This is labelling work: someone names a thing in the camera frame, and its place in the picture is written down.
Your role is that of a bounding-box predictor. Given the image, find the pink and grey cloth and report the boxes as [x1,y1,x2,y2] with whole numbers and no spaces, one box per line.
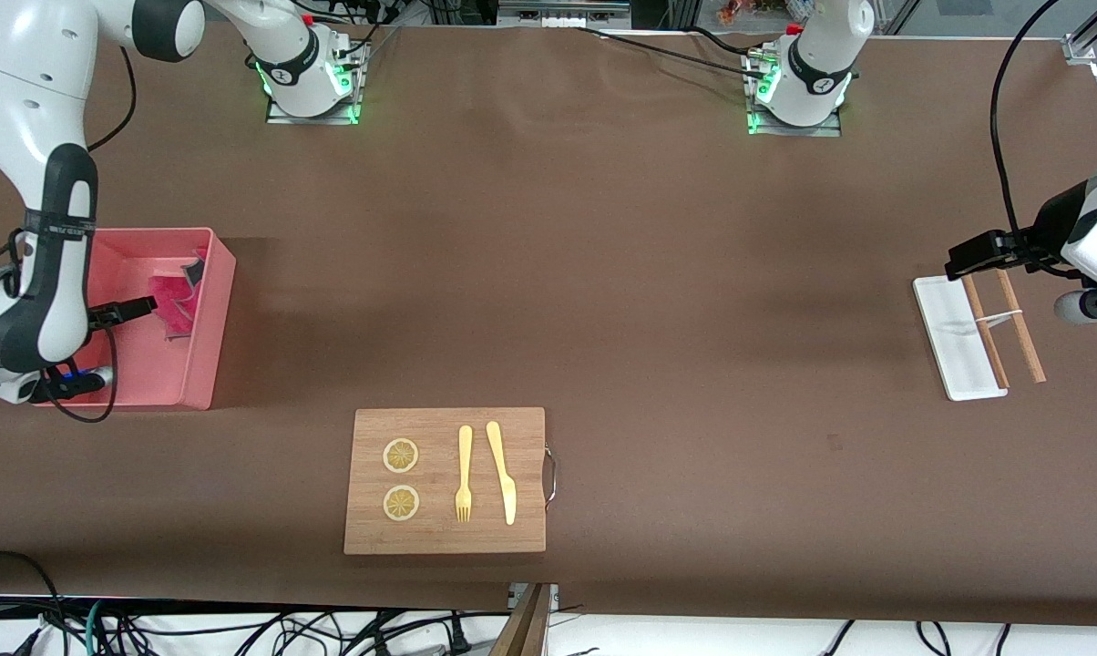
[148,258,208,340]

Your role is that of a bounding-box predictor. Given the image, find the brown wooden rod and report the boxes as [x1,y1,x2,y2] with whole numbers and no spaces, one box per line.
[961,272,1011,390]
[995,266,1047,384]

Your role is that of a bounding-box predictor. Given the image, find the pink plastic bin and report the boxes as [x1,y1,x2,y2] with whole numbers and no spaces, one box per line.
[34,227,237,411]

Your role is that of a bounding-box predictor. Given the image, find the white rack base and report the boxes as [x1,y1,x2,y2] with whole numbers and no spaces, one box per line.
[913,274,1009,402]

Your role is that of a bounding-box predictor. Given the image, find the yellow plastic fork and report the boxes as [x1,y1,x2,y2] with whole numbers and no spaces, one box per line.
[455,425,474,524]

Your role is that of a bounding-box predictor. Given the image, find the wooden cutting board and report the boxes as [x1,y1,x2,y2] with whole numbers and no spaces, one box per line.
[343,406,548,556]

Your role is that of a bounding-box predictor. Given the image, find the yellow plastic knife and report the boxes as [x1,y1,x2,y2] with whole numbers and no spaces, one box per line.
[486,420,518,527]

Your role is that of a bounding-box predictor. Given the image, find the grey power strip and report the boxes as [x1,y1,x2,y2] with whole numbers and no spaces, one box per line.
[498,0,631,28]

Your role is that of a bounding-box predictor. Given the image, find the wooden plank piece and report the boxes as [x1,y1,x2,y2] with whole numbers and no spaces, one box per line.
[489,583,554,656]

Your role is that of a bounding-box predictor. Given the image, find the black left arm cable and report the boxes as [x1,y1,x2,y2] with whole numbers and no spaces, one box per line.
[989,0,1060,245]

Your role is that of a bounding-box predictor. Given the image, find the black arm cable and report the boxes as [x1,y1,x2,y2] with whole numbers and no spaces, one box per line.
[989,0,1060,245]
[6,46,139,425]

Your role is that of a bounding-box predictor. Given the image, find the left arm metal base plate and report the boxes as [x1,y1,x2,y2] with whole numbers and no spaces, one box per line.
[746,102,844,138]

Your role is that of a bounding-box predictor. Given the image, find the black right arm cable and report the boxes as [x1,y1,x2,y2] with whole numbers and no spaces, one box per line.
[6,46,139,425]

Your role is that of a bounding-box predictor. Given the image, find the thick black looped cable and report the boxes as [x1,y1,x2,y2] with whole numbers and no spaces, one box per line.
[0,549,68,656]

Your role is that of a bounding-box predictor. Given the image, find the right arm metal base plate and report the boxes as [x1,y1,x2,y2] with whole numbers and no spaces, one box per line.
[264,91,361,126]

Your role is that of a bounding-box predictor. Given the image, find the teal cable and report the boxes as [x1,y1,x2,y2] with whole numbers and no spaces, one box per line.
[84,600,112,656]

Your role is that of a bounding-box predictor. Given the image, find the black cable tangle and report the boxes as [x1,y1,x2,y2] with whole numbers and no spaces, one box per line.
[20,597,513,656]

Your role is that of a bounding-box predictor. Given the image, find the thick black table cable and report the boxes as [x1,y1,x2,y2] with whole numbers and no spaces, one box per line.
[574,26,773,78]

